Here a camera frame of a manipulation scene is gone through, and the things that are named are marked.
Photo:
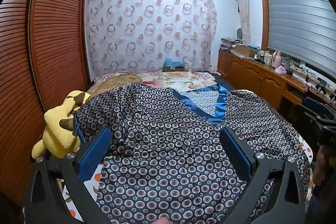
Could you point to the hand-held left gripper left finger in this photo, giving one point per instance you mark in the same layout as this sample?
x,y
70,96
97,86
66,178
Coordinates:
x,y
90,158

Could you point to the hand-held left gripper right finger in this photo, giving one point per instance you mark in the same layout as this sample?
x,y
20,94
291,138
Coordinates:
x,y
240,155

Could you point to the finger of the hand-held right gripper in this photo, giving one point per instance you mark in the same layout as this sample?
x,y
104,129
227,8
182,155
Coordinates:
x,y
313,103

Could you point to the navy circle-print pajama top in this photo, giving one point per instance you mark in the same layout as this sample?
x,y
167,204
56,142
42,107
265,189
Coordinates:
x,y
162,161

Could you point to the person's right hand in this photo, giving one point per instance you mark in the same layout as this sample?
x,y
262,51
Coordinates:
x,y
321,163

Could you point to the orange-fruit print blanket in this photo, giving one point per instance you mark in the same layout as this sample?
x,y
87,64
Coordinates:
x,y
305,150

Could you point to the yellow plush toy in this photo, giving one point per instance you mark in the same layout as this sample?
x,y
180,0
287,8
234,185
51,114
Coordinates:
x,y
56,129

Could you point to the pink tissue pack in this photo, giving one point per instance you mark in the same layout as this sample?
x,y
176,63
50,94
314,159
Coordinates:
x,y
281,70

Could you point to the pink bottle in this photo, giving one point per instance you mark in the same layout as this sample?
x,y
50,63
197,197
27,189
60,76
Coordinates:
x,y
277,58

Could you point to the row of small bottles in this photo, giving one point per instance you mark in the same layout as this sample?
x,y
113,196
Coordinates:
x,y
263,56

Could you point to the wooden sideboard cabinet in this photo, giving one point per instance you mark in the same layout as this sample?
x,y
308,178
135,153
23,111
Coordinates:
x,y
249,74

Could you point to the navy bed sheet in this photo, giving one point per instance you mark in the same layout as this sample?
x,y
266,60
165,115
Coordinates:
x,y
223,82

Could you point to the cardboard box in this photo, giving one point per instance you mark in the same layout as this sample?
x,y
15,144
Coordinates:
x,y
242,50

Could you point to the grey window blind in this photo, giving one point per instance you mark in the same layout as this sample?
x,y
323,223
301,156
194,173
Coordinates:
x,y
296,16

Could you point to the floral blanket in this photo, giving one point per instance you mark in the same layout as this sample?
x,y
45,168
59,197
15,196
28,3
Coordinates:
x,y
178,79

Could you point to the small grey fan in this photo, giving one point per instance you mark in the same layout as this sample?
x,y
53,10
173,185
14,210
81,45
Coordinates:
x,y
239,33

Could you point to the stack of folded cloths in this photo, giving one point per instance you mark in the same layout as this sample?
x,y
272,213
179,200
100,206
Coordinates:
x,y
229,43

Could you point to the blue storage box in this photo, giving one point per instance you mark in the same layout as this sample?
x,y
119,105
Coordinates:
x,y
173,65

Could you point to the wooden louvered wardrobe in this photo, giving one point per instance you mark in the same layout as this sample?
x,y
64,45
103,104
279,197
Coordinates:
x,y
52,43

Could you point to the white lace curtain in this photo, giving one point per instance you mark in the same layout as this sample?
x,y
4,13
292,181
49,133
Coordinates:
x,y
242,3

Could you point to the circle-print sheer curtain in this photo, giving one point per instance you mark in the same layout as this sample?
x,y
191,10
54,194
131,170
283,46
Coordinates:
x,y
147,29

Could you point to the wooden window frame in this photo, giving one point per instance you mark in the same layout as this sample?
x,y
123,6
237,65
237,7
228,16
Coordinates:
x,y
263,3

